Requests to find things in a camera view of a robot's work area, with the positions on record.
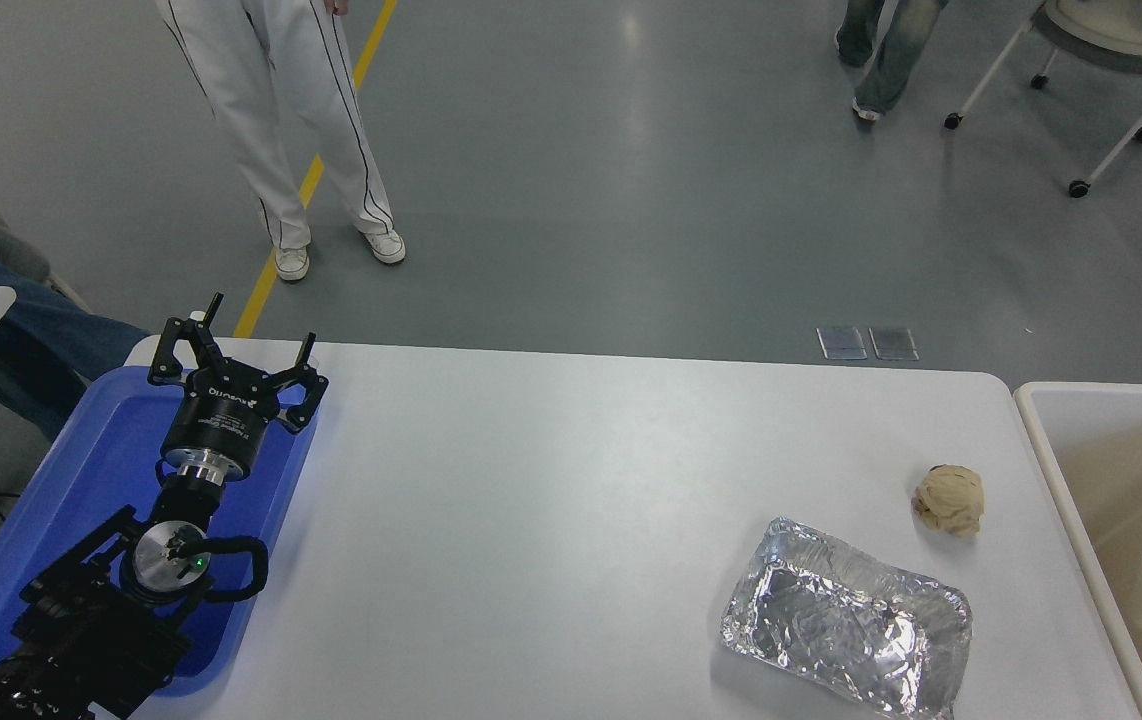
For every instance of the white wheeled chair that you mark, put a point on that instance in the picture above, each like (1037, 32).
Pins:
(1111, 25)

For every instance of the blue plastic tray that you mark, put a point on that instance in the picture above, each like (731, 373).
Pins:
(101, 470)

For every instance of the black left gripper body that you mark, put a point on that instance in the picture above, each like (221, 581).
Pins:
(216, 425)

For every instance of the grey chair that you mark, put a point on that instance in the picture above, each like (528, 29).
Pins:
(21, 262)

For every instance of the large pale bin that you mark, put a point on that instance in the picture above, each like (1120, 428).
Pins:
(1111, 480)

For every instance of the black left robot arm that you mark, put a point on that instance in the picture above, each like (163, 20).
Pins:
(81, 620)

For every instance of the silver foil tray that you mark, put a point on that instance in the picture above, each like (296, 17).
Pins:
(841, 620)

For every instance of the clear floor plate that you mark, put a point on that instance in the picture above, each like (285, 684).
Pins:
(894, 344)
(842, 343)

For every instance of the seated person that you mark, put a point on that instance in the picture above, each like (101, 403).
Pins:
(31, 340)

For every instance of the standing person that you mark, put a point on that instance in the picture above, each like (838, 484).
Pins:
(251, 120)

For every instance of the walking person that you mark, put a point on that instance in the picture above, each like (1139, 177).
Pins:
(891, 55)

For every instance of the crumpled tan paper ball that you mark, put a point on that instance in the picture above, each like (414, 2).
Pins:
(949, 500)

